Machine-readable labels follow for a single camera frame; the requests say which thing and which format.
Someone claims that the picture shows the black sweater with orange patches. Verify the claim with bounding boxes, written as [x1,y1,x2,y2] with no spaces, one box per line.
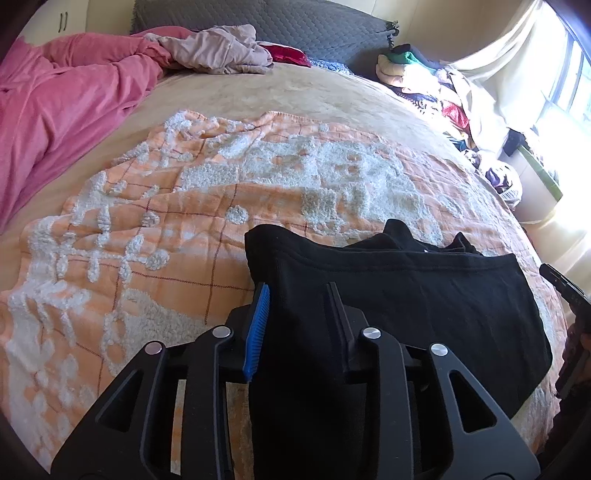
[244,219,554,480]

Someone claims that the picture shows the white curtain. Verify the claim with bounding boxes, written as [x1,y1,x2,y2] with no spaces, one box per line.
[443,0,574,154]

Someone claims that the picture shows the dark hanging garment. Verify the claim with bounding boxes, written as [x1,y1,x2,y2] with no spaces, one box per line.
[503,130,528,157]

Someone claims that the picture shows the beige bed sheet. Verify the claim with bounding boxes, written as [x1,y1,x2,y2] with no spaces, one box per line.
[0,62,483,241]

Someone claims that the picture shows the pink duvet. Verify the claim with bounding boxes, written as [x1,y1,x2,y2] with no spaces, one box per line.
[0,25,175,232]

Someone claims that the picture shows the red pillow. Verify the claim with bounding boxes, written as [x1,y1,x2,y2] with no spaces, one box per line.
[265,44,311,68]

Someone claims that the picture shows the orange and white tufted blanket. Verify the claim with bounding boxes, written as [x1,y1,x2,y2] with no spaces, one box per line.
[0,110,573,472]

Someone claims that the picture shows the grey quilted headboard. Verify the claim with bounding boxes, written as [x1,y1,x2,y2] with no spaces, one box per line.
[129,0,400,77]

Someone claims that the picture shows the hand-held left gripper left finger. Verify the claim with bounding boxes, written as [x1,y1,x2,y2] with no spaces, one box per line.
[51,282,271,480]

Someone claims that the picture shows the blue patterned cloth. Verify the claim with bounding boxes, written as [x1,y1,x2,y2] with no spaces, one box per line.
[307,58,352,75]

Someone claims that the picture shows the window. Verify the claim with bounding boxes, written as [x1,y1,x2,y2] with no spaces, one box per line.
[540,25,591,136]

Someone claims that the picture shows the plastic bag of clothes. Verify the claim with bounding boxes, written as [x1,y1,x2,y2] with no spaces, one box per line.
[482,159,523,209]

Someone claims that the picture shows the pile of mixed clothes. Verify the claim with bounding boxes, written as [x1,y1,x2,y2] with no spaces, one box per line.
[376,44,486,154]

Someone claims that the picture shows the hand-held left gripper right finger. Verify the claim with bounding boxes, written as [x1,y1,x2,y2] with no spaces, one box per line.
[325,282,541,480]

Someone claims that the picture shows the white wardrobe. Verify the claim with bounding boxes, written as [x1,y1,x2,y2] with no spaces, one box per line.
[25,0,136,48]

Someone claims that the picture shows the mauve crumpled garment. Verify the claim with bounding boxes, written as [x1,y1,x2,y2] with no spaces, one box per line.
[157,24,274,76]

